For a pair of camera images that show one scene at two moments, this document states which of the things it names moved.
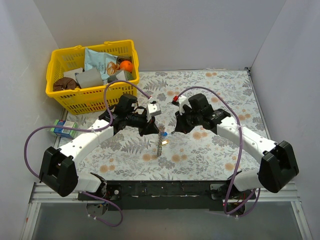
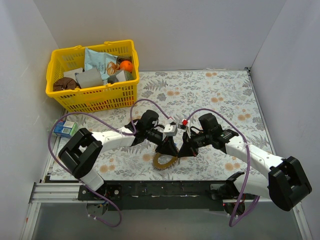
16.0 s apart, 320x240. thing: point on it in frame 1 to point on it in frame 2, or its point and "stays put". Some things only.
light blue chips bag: x=106 y=64 stays put
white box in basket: x=71 y=73 stays put
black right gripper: x=181 y=121 to x=188 y=142
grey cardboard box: x=90 y=78 stays put
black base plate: x=133 y=195 stays put
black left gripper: x=147 y=124 to x=165 y=143
